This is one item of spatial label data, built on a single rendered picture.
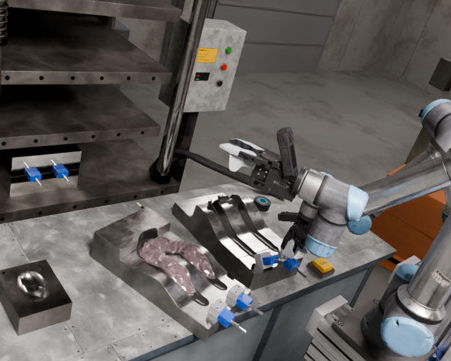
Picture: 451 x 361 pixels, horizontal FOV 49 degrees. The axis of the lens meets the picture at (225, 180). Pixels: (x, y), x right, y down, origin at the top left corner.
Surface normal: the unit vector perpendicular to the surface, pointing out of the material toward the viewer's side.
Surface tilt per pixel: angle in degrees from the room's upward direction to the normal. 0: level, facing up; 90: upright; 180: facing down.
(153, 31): 90
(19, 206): 0
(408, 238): 90
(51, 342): 0
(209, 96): 90
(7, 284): 0
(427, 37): 90
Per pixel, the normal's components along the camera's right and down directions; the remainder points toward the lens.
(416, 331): -0.41, 0.47
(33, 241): 0.25, -0.84
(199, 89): 0.60, 0.52
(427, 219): -0.60, 0.24
